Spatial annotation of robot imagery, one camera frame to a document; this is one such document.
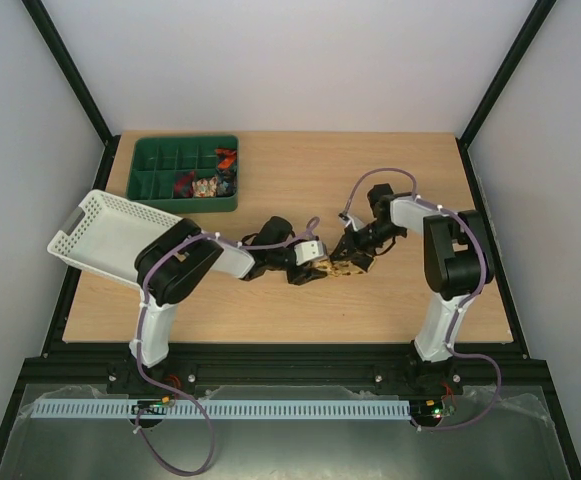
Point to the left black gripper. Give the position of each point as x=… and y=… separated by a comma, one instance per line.
x=301, y=276

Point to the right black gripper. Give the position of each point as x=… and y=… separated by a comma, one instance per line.
x=352, y=248

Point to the yellow leopard print tie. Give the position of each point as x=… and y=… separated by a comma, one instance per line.
x=334, y=270

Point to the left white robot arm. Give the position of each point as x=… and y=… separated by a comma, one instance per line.
x=173, y=265

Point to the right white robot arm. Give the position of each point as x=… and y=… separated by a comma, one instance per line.
x=457, y=260

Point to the blue patterned rolled tie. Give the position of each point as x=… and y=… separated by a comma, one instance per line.
x=227, y=183

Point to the colourful patterned rolled tie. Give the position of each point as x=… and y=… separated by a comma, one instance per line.
x=205, y=187

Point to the red orange rolled tie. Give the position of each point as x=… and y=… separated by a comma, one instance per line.
x=226, y=158

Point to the dark red rolled tie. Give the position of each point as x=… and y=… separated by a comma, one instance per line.
x=183, y=184

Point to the green compartment tray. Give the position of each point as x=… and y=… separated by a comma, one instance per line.
x=155, y=161

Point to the white perforated plastic basket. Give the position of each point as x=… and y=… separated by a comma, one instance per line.
x=105, y=233

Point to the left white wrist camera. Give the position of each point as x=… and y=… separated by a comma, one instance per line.
x=309, y=251

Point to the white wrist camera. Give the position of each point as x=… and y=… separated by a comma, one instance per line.
x=309, y=251
x=351, y=222

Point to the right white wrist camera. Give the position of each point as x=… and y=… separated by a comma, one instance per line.
x=351, y=222

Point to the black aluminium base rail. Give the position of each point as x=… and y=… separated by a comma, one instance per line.
x=384, y=369

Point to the light blue cable duct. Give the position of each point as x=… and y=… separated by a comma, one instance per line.
x=392, y=410

